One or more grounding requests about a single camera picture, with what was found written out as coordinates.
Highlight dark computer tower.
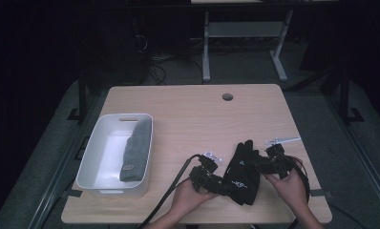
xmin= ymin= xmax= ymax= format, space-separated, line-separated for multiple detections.
xmin=113 ymin=13 xmax=152 ymax=84

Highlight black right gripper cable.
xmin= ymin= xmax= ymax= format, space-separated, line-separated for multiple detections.
xmin=285 ymin=154 xmax=311 ymax=229

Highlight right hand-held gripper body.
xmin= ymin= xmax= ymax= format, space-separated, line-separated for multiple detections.
xmin=263 ymin=135 xmax=303 ymax=179

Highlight person's left hand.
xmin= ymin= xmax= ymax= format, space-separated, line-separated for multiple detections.
xmin=170 ymin=177 xmax=219 ymax=221

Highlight black floor cables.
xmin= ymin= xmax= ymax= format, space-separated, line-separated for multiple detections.
xmin=145 ymin=54 xmax=205 ymax=86

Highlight grey mitten with label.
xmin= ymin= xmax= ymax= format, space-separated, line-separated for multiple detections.
xmin=118 ymin=118 xmax=153 ymax=183

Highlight white metal desk frame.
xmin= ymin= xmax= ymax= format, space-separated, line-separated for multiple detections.
xmin=201 ymin=9 xmax=295 ymax=83

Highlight grey metal rail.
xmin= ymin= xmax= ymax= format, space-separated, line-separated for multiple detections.
xmin=27 ymin=92 xmax=109 ymax=229
xmin=324 ymin=94 xmax=380 ymax=220

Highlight white plastic bin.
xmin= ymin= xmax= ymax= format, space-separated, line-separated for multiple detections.
xmin=75 ymin=113 xmax=154 ymax=198

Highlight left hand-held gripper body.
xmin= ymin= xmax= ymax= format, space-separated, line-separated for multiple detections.
xmin=188 ymin=151 xmax=234 ymax=197

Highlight black metal stand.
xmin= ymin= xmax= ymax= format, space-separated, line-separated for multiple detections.
xmin=67 ymin=61 xmax=90 ymax=124
xmin=337 ymin=66 xmax=366 ymax=126

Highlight person's right hand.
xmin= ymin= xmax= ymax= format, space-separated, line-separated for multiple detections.
xmin=264 ymin=167 xmax=309 ymax=214

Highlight black tape strip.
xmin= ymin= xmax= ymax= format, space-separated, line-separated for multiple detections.
xmin=309 ymin=188 xmax=333 ymax=198
xmin=63 ymin=188 xmax=84 ymax=198

